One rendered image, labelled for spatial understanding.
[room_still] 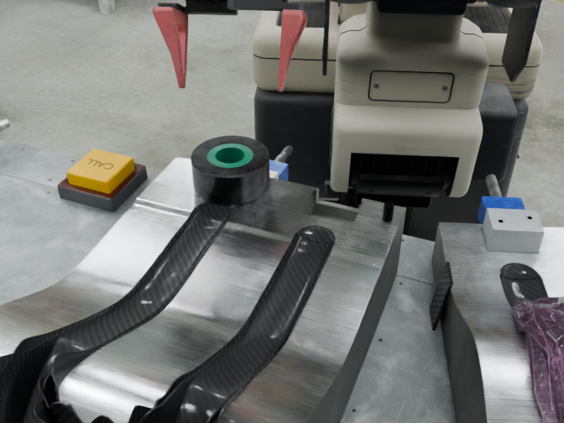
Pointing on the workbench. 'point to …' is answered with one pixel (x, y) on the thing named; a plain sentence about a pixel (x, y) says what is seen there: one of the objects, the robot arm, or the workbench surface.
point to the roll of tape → (230, 169)
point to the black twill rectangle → (441, 295)
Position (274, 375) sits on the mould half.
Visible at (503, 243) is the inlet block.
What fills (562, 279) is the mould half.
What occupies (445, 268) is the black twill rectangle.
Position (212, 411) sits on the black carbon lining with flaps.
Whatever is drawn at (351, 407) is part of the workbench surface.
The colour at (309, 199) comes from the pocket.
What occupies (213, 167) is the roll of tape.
